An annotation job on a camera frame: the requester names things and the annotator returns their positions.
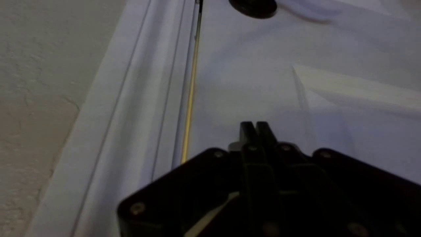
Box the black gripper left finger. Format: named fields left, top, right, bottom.
left=228, top=121, right=264, bottom=199

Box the white panelled door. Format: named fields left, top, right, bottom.
left=180, top=0, right=421, bottom=187

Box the black lever door handle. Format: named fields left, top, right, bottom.
left=227, top=0, right=278, bottom=20

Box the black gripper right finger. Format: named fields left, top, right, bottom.
left=255, top=121, right=307, bottom=185

